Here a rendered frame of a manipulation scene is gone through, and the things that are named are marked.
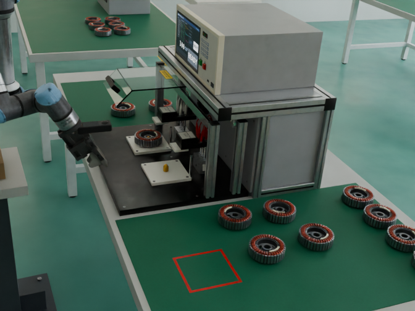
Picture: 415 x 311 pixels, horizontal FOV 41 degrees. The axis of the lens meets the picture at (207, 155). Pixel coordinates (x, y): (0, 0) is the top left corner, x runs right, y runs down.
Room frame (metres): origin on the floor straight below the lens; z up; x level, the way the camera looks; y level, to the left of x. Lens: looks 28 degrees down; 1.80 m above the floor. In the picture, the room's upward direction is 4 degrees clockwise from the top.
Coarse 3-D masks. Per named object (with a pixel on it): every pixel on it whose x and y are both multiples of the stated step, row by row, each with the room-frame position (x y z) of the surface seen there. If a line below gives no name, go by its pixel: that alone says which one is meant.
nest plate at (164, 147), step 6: (126, 138) 2.05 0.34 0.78; (132, 138) 2.04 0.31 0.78; (162, 138) 2.06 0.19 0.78; (132, 144) 1.99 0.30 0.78; (162, 144) 2.01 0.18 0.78; (168, 144) 2.01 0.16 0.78; (132, 150) 1.96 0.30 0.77; (138, 150) 1.94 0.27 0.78; (144, 150) 1.95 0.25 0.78; (150, 150) 1.95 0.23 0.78; (156, 150) 1.95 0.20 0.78; (162, 150) 1.96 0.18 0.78; (168, 150) 1.97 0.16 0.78
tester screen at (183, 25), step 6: (180, 18) 2.10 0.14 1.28; (180, 24) 2.10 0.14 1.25; (186, 24) 2.04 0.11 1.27; (192, 24) 1.98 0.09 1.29; (180, 30) 2.09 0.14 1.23; (186, 30) 2.04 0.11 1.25; (192, 30) 1.97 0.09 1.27; (198, 30) 1.92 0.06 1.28; (180, 36) 2.09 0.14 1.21; (186, 36) 2.03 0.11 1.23; (192, 36) 1.97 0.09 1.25; (198, 36) 1.91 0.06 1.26; (186, 42) 2.03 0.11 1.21; (198, 42) 1.91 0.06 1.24; (180, 48) 2.09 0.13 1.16; (186, 48) 2.03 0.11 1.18; (192, 48) 1.97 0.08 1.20; (180, 54) 2.08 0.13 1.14; (186, 60) 2.02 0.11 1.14; (192, 66) 1.96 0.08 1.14
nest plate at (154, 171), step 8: (168, 160) 1.87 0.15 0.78; (176, 160) 1.88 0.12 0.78; (144, 168) 1.80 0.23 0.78; (152, 168) 1.80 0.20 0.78; (160, 168) 1.81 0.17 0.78; (176, 168) 1.82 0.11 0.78; (184, 168) 1.82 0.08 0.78; (152, 176) 1.74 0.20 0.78; (160, 176) 1.75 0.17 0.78; (168, 176) 1.75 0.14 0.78; (176, 176) 1.76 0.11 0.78; (184, 176) 1.76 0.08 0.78; (152, 184) 1.70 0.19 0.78; (160, 184) 1.71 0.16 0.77
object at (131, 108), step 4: (112, 104) 2.38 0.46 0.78; (120, 104) 2.39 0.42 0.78; (124, 104) 2.39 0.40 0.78; (128, 104) 2.38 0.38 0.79; (132, 104) 2.39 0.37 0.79; (112, 108) 2.34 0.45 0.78; (116, 108) 2.33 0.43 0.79; (120, 108) 2.36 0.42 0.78; (124, 108) 2.37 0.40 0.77; (128, 108) 2.38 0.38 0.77; (132, 108) 2.34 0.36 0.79; (112, 112) 2.33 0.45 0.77; (116, 112) 2.31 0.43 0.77; (120, 112) 2.31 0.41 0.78; (124, 112) 2.31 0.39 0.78; (128, 112) 2.32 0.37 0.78; (132, 112) 2.33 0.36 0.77; (116, 116) 2.31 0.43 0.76; (120, 116) 2.31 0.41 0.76; (124, 116) 2.31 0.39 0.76; (128, 116) 2.32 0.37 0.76
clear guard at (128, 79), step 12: (120, 72) 2.04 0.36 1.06; (132, 72) 2.05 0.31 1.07; (144, 72) 2.06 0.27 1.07; (156, 72) 2.07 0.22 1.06; (168, 72) 2.08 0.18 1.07; (108, 84) 2.02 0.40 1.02; (120, 84) 1.96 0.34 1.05; (132, 84) 1.92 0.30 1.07; (144, 84) 1.93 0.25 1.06; (156, 84) 1.94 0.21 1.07; (168, 84) 1.95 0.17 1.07; (180, 84) 1.96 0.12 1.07; (120, 96) 1.88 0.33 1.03
